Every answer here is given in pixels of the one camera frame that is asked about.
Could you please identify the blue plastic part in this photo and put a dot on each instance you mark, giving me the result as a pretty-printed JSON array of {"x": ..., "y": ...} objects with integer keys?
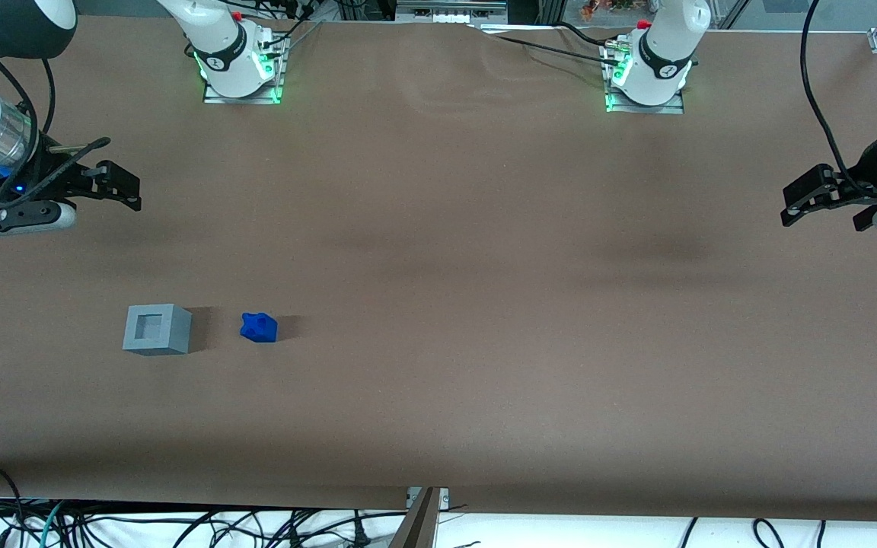
[{"x": 259, "y": 327}]

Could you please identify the brown table cover sheet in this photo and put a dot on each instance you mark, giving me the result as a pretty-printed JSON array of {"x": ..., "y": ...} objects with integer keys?
[{"x": 484, "y": 342}]

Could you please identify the gray square base block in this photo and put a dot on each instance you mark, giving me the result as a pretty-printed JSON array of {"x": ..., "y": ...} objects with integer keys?
[{"x": 168, "y": 341}]

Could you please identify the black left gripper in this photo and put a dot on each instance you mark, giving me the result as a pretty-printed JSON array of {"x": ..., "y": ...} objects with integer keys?
[{"x": 862, "y": 185}]

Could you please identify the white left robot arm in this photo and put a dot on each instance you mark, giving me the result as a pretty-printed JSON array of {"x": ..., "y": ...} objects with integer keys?
[{"x": 663, "y": 53}]

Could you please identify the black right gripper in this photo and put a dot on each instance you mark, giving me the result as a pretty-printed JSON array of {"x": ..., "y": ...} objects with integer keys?
[{"x": 49, "y": 176}]

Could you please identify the white connector strip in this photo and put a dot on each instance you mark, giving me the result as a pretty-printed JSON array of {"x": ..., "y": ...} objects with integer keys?
[{"x": 450, "y": 15}]

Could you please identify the aluminium camera mount post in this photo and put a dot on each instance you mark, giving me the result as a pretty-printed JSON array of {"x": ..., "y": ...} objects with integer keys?
[{"x": 417, "y": 525}]

